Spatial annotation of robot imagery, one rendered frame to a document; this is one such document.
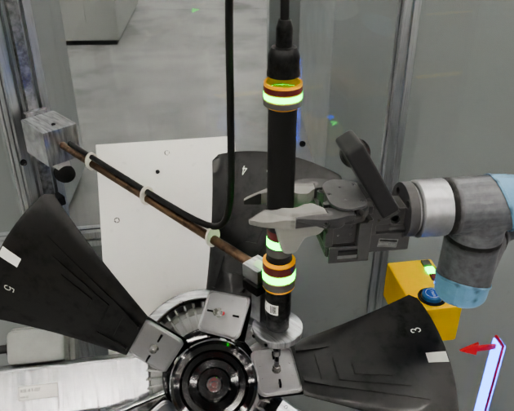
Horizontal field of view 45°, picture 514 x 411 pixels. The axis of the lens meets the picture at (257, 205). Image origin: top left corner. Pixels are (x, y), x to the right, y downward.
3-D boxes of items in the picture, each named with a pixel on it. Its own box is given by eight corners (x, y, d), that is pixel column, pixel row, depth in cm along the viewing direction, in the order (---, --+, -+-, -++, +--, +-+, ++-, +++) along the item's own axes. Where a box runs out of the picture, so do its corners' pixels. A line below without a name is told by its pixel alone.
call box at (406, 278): (381, 299, 137) (387, 261, 132) (424, 295, 139) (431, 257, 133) (407, 351, 124) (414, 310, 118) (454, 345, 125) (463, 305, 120)
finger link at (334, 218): (299, 236, 72) (367, 223, 74) (300, 224, 71) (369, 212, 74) (285, 215, 76) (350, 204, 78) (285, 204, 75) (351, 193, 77)
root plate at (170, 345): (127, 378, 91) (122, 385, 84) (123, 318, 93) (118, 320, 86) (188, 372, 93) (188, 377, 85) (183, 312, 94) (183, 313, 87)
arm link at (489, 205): (528, 246, 81) (545, 190, 76) (449, 253, 79) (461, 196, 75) (498, 214, 87) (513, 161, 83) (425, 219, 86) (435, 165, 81)
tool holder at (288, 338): (232, 324, 88) (231, 269, 83) (268, 302, 92) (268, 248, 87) (277, 357, 82) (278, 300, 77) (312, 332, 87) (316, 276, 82)
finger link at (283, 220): (256, 267, 74) (326, 253, 77) (257, 225, 71) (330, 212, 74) (248, 252, 77) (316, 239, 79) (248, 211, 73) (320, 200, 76)
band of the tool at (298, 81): (255, 106, 69) (255, 81, 68) (282, 96, 72) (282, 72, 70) (283, 117, 67) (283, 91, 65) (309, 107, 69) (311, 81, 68)
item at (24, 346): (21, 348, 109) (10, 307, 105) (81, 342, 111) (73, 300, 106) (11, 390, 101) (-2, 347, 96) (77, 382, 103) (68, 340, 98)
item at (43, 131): (24, 153, 124) (16, 114, 120) (56, 143, 128) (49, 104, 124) (50, 170, 118) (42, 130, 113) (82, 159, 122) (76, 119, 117)
